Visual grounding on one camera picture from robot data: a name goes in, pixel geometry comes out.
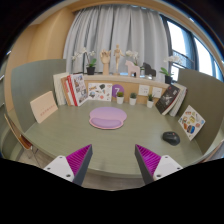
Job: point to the white leaning book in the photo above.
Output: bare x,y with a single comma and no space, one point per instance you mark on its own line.
183,92

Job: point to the grey curtain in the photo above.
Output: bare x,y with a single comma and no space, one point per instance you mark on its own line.
103,27

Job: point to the wooden mannequin figure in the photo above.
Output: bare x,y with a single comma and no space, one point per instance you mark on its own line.
117,53

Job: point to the illustrated white card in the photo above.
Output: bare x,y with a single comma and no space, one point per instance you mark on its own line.
100,91

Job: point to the purple mouse pad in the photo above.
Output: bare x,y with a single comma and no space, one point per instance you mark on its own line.
107,117

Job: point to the small potted plant middle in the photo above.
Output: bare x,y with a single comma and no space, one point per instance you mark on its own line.
133,98

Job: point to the white wall socket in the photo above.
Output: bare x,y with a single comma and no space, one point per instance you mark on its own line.
143,90

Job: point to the pink horse figure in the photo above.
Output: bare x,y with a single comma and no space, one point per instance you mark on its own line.
132,69

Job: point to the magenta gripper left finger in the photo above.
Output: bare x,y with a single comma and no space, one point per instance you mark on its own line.
72,167

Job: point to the wooden hand model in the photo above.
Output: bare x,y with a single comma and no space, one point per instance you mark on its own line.
105,59

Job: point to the black book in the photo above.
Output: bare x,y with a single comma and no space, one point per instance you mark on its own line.
167,100

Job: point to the white orchid left pot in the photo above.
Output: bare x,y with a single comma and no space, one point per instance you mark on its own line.
91,61

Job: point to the small potted plant left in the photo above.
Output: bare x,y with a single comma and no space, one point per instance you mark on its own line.
120,97

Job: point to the purple round number sign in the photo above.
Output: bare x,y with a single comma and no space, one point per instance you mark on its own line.
116,88

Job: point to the wooden chair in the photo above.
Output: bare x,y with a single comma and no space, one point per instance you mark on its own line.
26,145

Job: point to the small potted plant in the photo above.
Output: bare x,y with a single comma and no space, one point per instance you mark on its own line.
150,101
133,98
120,97

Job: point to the beige card board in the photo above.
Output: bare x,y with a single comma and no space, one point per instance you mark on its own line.
43,106

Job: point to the black computer mouse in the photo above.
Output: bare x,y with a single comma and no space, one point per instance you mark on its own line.
171,137

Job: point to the red magazine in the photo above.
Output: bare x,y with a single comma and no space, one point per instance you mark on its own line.
77,88

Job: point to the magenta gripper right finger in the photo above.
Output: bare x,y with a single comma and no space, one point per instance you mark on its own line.
153,166

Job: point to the colourful sticker card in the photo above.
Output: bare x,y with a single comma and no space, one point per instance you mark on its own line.
191,122

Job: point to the white orchid middle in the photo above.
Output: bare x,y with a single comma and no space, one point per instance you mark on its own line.
134,55

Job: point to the black horse figure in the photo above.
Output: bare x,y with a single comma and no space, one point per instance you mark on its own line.
149,70

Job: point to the small potted plant right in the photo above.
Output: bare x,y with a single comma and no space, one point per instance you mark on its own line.
150,101

